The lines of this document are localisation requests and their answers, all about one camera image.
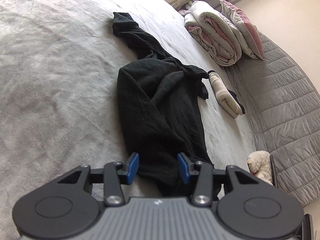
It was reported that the pink grey pillow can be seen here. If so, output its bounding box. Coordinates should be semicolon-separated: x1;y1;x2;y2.
219;0;264;60

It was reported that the small lilac cloth pile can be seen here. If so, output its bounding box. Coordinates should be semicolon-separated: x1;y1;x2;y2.
179;1;193;15

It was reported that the folded grey pink quilt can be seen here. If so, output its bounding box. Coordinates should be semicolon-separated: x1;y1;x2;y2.
184;1;242;67

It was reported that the black device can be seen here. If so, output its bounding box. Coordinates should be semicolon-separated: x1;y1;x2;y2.
303;214;314;240

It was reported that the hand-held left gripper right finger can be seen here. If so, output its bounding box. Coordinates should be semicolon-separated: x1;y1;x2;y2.
177;152;260;207

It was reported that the black shirt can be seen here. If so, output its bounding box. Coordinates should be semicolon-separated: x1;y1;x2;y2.
112;12;220;198

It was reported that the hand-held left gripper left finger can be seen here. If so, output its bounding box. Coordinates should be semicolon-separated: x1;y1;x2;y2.
56;152;140;207

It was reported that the folded beige navy garment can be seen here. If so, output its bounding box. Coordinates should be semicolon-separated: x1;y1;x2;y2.
208;70;246;119

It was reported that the white plush toy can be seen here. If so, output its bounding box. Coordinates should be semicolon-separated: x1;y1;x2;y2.
247;151;273;185

